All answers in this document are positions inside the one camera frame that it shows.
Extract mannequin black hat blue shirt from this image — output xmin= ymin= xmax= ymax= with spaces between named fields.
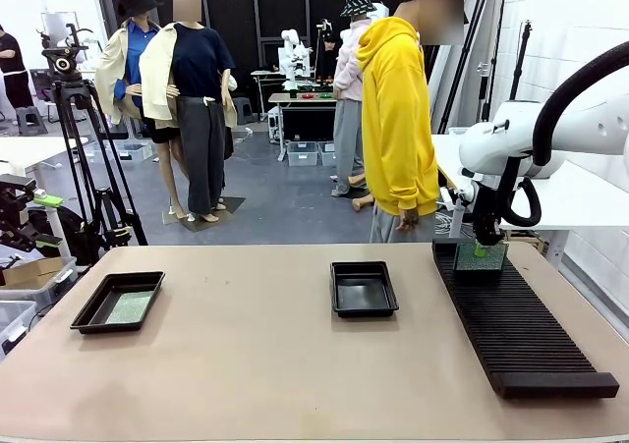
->
xmin=94 ymin=0 xmax=193 ymax=221

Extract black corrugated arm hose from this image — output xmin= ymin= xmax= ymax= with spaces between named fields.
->
xmin=490 ymin=39 xmax=629 ymax=228

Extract person's right hand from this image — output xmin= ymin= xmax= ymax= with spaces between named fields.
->
xmin=395 ymin=206 xmax=421 ymax=233

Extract large black flat panel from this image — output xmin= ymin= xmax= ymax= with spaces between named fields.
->
xmin=282 ymin=106 xmax=338 ymax=143

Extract mannequin bucket hat pink hoodie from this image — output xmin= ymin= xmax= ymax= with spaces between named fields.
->
xmin=332 ymin=0 xmax=389 ymax=198

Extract black camera tripod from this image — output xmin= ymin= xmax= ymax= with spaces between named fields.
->
xmin=51 ymin=78 xmax=149 ymax=267

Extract clear bin with lid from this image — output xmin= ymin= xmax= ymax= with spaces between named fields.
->
xmin=0 ymin=300 xmax=39 ymax=361
xmin=0 ymin=255 xmax=80 ymax=311

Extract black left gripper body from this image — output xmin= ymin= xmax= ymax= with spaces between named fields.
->
xmin=0 ymin=174 xmax=37 ymax=239

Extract white desk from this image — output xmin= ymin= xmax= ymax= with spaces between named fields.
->
xmin=0 ymin=136 xmax=93 ymax=260

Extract large black plastic tray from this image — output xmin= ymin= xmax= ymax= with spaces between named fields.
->
xmin=69 ymin=270 xmax=166 ymax=335

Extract seated person dark clothing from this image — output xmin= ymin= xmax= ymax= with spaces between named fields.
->
xmin=317 ymin=29 xmax=341 ymax=81

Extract green perforated circuit board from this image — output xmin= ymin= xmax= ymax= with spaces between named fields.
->
xmin=104 ymin=290 xmax=156 ymax=325
xmin=452 ymin=241 xmax=510 ymax=273

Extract small black plastic tray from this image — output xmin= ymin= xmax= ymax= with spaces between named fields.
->
xmin=329 ymin=260 xmax=400 ymax=319

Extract person's right forearm yellow sleeve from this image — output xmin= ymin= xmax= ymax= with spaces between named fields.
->
xmin=387 ymin=152 xmax=439 ymax=216

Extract black equipment bag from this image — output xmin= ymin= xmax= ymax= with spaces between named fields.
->
xmin=27 ymin=205 xmax=102 ymax=267

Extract dark floor mat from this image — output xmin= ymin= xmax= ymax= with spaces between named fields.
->
xmin=161 ymin=195 xmax=247 ymax=233

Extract white cable bundle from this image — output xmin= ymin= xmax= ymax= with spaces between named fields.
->
xmin=434 ymin=209 xmax=461 ymax=241

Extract brown cardboard box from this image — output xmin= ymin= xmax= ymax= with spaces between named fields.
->
xmin=2 ymin=256 xmax=66 ymax=287

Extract mannequin navy shirt grey trousers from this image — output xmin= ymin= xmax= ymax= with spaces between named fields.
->
xmin=139 ymin=0 xmax=239 ymax=224

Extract white side table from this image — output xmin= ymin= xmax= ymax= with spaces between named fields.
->
xmin=430 ymin=133 xmax=629 ymax=272

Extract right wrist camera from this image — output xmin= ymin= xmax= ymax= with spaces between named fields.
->
xmin=438 ymin=185 xmax=467 ymax=241

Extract black slotted board rack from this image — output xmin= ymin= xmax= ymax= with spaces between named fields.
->
xmin=430 ymin=238 xmax=621 ymax=400

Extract tall black light stand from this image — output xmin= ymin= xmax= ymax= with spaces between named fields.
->
xmin=436 ymin=0 xmax=498 ymax=135

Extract person in yellow hoodie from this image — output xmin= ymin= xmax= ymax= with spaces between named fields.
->
xmin=356 ymin=0 xmax=466 ymax=244

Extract person in black outfit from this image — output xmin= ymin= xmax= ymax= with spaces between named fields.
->
xmin=0 ymin=24 xmax=35 ymax=111

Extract grey step stool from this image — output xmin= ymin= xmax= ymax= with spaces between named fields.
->
xmin=14 ymin=105 xmax=49 ymax=138
xmin=230 ymin=96 xmax=256 ymax=126

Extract beige background work table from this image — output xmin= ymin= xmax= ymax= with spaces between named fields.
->
xmin=267 ymin=91 xmax=340 ymax=162

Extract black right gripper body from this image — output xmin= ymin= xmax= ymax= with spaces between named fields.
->
xmin=471 ymin=185 xmax=506 ymax=235

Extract thin black stand pole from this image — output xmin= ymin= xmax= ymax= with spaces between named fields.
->
xmin=508 ymin=19 xmax=535 ymax=103

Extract clear plastic storage box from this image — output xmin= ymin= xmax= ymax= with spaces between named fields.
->
xmin=286 ymin=140 xmax=320 ymax=168
xmin=318 ymin=140 xmax=340 ymax=167
xmin=104 ymin=140 xmax=154 ymax=164

